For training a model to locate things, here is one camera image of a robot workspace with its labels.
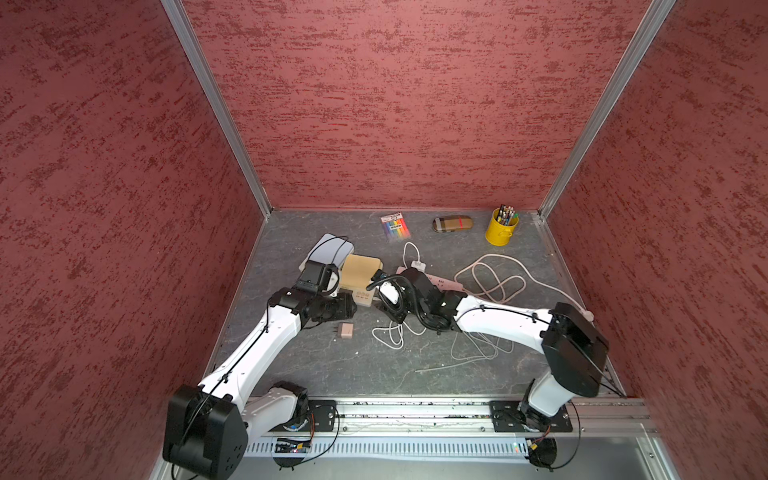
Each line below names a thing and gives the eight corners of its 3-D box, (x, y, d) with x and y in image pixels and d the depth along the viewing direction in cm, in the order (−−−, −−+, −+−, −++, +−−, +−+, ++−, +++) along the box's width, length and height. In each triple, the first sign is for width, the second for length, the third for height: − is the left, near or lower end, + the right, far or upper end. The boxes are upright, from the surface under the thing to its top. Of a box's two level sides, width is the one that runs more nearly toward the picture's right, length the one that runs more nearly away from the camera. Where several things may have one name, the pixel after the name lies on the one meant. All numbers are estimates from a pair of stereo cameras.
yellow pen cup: (479, 239, 113) (486, 222, 106) (486, 224, 118) (493, 207, 111) (504, 249, 110) (513, 232, 103) (510, 233, 115) (519, 216, 108)
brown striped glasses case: (433, 232, 117) (434, 226, 114) (432, 221, 121) (433, 215, 118) (472, 232, 117) (474, 226, 114) (470, 221, 121) (472, 215, 118)
